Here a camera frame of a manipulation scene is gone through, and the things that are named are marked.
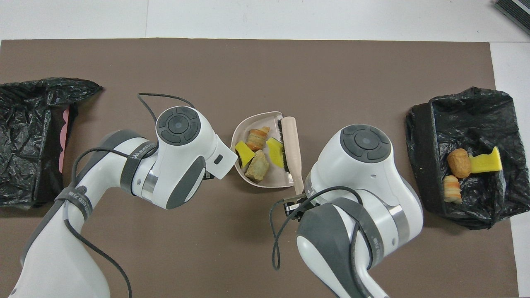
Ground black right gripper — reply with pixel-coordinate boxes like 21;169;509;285
283;183;320;221

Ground tan bread chunk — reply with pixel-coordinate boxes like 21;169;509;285
245;150;270;183

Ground beige hand brush black bristles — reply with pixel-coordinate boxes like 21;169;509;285
278;117;305;195

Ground striped orange croissant piece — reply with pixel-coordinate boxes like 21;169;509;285
247;127;270;151

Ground beige plastic dustpan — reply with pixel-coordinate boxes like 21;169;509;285
231;111;294;189

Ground small golden croissant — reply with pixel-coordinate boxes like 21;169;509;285
443;175;463;204

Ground brown round bun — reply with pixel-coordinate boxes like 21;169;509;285
447;148;472;179

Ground notched yellow sponge piece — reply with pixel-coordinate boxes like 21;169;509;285
469;147;503;174

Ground pink bin with black bag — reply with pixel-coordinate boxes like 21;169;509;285
0;77;103;209

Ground bin lined with black bag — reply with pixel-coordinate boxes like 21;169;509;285
405;87;530;230

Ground brown table mat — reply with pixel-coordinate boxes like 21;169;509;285
0;38;519;298

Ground black ribbed panel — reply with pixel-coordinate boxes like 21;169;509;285
494;0;530;36

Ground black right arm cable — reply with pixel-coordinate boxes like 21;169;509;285
269;186;365;272

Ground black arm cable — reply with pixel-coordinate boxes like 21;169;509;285
269;186;365;272
62;93;195;298

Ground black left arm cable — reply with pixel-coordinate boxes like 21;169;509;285
62;93;195;298

